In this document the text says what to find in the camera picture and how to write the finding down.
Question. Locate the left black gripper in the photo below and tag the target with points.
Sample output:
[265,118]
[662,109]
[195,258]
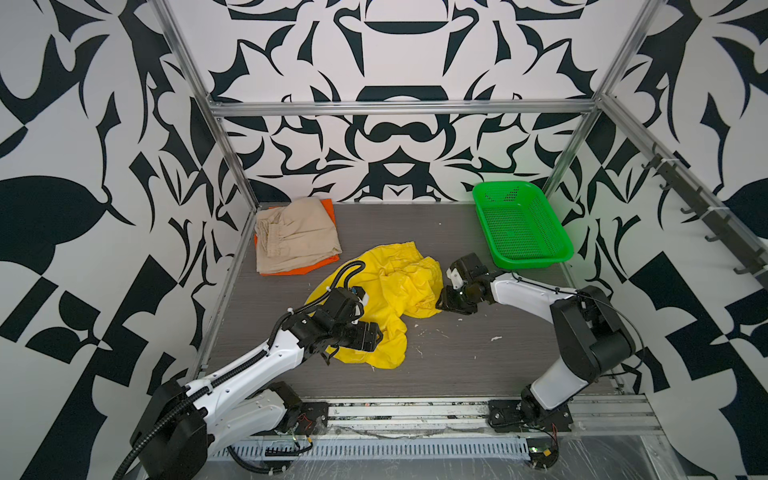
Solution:
[371,341]

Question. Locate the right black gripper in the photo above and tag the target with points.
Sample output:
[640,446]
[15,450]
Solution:
[448,301]

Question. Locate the yellow shorts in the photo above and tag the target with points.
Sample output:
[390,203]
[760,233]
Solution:
[400,282]

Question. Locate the beige shorts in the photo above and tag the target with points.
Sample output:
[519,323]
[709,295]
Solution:
[297,235]

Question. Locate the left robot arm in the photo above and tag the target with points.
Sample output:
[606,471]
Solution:
[183,425]

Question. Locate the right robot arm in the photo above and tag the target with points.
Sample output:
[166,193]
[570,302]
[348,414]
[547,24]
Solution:
[591,335]

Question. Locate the green plastic basket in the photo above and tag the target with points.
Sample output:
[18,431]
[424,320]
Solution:
[520,226]

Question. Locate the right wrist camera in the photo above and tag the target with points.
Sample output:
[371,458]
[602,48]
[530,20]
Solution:
[455,277]

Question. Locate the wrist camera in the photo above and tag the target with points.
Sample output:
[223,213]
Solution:
[360,294]
[455,277]

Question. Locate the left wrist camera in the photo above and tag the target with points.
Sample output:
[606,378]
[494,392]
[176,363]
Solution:
[360,294]

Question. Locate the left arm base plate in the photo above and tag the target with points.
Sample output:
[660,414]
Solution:
[308,418]

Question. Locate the white cable duct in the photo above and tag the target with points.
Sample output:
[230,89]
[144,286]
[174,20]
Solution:
[326,449]

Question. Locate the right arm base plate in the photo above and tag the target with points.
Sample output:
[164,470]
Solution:
[514,415]

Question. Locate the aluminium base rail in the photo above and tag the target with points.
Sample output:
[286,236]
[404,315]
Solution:
[388,417]

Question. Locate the right aluminium frame post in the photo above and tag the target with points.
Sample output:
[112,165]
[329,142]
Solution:
[628,49]

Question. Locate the aluminium frame post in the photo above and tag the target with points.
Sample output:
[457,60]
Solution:
[628,49]
[173,36]

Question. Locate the black wall hook rack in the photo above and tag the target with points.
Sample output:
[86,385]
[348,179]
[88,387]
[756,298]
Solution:
[701,204]

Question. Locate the aluminium frame crossbar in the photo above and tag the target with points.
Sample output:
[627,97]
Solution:
[400,107]

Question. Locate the left aluminium frame post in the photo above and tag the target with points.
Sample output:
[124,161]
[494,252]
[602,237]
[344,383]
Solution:
[173,36]

